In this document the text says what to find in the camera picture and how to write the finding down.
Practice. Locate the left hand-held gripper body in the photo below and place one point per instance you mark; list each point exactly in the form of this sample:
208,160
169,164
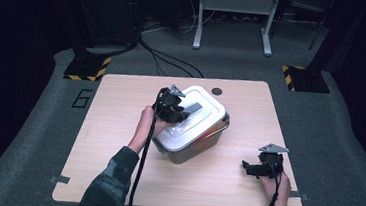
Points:
167,105

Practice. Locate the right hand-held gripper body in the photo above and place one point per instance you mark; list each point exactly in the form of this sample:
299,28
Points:
271,162

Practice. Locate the white plastic box lid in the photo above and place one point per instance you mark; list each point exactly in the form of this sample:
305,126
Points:
195,124

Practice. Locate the transparent brown storage box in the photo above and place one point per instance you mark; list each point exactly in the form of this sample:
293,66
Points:
193,152

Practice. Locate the person's right hand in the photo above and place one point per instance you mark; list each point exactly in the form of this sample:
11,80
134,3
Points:
278,190

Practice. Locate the person's left hand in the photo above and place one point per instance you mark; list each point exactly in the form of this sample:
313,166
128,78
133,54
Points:
145,130

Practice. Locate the round dark table grommet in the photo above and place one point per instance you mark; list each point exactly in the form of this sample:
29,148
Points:
216,91

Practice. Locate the grey tape piece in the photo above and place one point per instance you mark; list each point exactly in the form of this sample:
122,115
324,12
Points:
60,179
300,195

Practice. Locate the black stand base striped tape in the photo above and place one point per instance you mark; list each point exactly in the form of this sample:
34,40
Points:
306,79
87,68

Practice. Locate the black equipment cabinet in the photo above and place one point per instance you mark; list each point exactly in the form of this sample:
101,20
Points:
112,9

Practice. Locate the white metal table frame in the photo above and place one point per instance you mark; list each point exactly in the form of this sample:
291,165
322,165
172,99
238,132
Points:
235,3

